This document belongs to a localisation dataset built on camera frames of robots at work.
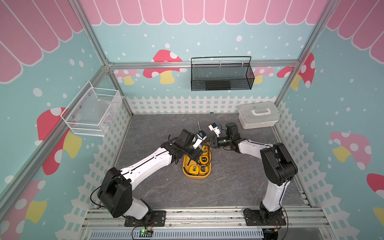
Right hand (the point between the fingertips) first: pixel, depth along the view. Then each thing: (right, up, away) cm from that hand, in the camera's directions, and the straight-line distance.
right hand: (203, 143), depth 87 cm
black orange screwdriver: (-1, +7, +21) cm, 22 cm away
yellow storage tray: (-2, -16, +2) cm, 16 cm away
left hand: (-4, -3, -4) cm, 6 cm away
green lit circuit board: (-30, -43, -14) cm, 54 cm away
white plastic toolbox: (+40, +19, +19) cm, 48 cm away
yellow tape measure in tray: (-5, -16, +2) cm, 17 cm away
